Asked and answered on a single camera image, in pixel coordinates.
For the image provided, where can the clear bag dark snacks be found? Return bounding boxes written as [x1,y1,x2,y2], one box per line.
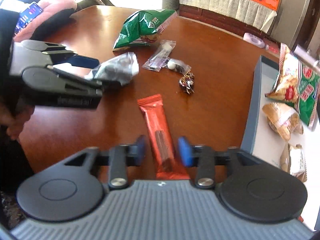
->
[85,52,139,87]

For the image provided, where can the red orange snack bar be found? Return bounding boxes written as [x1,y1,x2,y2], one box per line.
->
[137,94,190,180]

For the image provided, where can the small clear candy packet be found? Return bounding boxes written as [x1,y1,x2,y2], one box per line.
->
[142,40,191,75]

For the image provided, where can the green snack bag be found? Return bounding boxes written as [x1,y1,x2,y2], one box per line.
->
[113,9,177,51]
[265,43,319,128]

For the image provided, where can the brown gold foil candy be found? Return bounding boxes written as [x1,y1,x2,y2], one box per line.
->
[179,70,195,95]

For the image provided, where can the tan pastry packet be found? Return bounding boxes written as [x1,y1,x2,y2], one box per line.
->
[262,102,304,141]

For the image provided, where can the hand holding phone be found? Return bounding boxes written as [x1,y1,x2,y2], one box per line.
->
[14,0,77,42]

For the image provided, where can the dark blue shallow box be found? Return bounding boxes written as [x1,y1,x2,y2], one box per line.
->
[240,55,320,230]

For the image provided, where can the smartphone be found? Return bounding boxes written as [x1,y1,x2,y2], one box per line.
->
[14,2,43,35]

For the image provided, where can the purple white bottle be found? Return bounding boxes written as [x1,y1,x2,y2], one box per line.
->
[243,33,269,50]

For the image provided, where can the pink floor scale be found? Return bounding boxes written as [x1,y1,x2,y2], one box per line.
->
[264,38,280,56]

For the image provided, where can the TV cabinet with white cloth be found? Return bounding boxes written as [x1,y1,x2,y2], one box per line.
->
[179,0,277,38]

